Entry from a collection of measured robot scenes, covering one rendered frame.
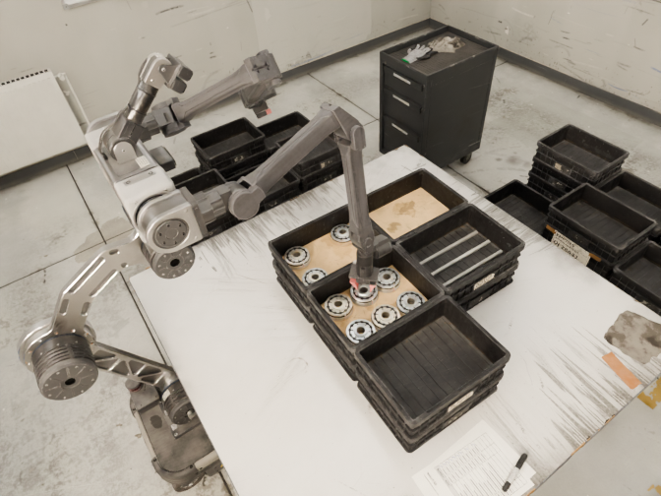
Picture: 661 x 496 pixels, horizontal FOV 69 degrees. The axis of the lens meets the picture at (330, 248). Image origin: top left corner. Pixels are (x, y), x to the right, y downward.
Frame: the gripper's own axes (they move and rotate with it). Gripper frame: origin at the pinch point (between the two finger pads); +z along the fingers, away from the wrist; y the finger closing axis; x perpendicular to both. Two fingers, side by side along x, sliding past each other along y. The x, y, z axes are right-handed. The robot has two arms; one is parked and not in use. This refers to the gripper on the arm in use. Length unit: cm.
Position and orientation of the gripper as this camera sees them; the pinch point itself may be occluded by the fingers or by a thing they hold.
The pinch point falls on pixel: (364, 288)
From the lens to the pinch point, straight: 177.9
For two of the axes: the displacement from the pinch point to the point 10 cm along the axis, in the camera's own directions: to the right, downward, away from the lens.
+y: -9.7, -1.4, 2.0
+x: -2.4, 6.9, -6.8
